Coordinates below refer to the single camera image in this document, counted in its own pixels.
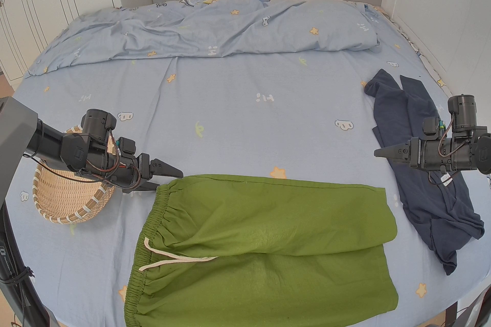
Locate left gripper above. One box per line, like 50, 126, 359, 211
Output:
114, 152, 184, 196

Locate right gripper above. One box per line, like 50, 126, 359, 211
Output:
374, 136, 454, 170

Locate dark blue garment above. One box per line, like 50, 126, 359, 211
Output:
363, 68, 486, 276

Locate round woven basket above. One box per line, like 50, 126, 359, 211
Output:
31, 125, 118, 226

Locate bed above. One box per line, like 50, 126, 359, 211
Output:
6, 0, 491, 327

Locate green shorts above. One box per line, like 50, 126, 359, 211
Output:
119, 174, 400, 327

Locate pale blue quilt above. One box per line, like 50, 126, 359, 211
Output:
25, 0, 384, 78

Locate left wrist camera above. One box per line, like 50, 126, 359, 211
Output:
116, 137, 138, 161

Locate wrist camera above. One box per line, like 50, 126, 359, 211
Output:
116, 137, 138, 161
421, 116, 442, 140

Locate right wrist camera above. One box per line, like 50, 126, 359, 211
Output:
421, 116, 442, 140

